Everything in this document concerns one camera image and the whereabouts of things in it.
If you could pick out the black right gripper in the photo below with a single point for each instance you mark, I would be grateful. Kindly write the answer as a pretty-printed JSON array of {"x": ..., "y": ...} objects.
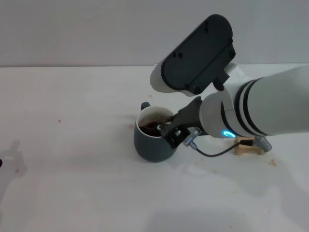
[{"x": 189, "y": 114}]

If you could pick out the light wooden notched block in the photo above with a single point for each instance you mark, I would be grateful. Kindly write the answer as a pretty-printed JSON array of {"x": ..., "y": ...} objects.
[{"x": 243, "y": 147}]

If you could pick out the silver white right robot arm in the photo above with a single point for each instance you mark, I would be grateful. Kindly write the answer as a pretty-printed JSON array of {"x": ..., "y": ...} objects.
[{"x": 253, "y": 113}]

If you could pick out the dark grey coffee mug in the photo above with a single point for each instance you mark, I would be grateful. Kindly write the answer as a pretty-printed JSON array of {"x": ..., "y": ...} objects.
[{"x": 149, "y": 149}]

